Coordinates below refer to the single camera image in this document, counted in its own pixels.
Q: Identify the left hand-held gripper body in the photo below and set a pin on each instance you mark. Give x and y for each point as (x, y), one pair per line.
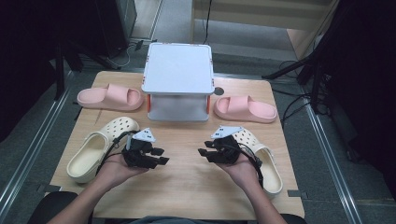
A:
(137, 152)

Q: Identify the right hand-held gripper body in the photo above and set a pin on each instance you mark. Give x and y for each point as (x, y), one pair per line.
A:
(229, 149)

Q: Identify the pink slide slipper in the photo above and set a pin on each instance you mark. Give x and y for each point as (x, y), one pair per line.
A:
(102, 98)
(249, 109)

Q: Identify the cream perforated clog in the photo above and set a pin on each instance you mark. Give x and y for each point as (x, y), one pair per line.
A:
(274, 174)
(90, 152)

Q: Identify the white shoe rack orange legs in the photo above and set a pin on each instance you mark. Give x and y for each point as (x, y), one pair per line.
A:
(177, 68)

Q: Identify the person's right hand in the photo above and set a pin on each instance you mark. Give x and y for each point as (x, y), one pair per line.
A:
(244, 174)

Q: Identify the person's left hand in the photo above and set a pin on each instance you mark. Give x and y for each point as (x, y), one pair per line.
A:
(113, 171)

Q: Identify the dark round table disc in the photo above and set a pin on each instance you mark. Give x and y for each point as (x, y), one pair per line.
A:
(219, 91)

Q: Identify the person's grey clothing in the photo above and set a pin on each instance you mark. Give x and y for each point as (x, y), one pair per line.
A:
(186, 221)

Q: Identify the black tape strip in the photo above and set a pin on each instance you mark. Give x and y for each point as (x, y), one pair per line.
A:
(48, 188)
(297, 193)

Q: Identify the person's right leg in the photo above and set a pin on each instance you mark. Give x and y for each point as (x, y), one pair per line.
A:
(295, 219)

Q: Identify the person's leg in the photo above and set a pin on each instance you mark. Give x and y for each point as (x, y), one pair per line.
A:
(53, 205)
(295, 219)

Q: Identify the person's left leg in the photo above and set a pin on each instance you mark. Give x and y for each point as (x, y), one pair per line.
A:
(53, 205)

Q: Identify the black plug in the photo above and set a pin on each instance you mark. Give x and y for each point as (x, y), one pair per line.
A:
(138, 45)

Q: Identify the black metal stand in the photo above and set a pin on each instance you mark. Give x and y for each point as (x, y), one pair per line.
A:
(316, 84)
(59, 71)

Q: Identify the dark cabinet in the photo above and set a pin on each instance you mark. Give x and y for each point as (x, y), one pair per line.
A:
(115, 25)

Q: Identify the light wooden platform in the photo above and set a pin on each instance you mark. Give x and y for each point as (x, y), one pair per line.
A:
(249, 18)

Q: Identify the metal floor rail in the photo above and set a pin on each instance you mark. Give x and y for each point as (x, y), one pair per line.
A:
(31, 149)
(333, 168)

